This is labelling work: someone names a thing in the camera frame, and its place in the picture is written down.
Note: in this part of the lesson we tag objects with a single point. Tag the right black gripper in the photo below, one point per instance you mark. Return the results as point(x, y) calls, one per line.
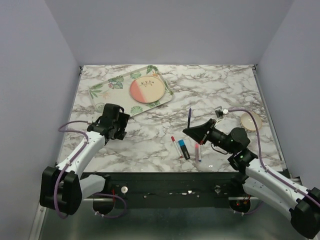
point(199, 132)

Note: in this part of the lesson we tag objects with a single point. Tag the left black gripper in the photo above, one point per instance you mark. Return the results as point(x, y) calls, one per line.
point(124, 118)

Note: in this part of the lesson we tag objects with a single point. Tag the pink pen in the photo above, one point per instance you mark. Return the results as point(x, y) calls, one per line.
point(196, 151)

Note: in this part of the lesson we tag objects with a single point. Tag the black marker blue tip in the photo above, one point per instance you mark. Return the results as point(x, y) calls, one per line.
point(184, 149)

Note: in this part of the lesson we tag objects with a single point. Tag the dark blue pen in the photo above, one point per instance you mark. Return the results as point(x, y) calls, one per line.
point(189, 117)

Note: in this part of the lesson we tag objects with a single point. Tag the white pen red tip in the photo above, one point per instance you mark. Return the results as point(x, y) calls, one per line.
point(176, 147)

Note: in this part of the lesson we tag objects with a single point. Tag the white pen blue tip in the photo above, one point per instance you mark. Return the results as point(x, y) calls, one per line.
point(199, 153)

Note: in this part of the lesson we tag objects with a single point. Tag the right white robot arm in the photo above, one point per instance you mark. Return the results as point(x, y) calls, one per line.
point(301, 206)

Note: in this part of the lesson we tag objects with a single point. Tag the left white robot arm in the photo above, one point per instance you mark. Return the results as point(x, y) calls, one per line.
point(62, 188)

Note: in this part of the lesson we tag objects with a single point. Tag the leaf patterned tray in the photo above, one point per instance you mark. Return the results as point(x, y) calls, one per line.
point(116, 90)

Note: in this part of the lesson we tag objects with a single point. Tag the small patterned bowl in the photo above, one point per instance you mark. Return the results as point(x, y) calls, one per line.
point(248, 123)

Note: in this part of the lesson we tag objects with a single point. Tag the pink cream plate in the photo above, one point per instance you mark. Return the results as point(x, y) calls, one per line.
point(147, 89)

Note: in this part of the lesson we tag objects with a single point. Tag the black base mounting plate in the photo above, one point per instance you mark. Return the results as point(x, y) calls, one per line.
point(168, 190)

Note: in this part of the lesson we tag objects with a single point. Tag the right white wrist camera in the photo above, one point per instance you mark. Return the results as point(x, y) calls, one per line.
point(220, 113)

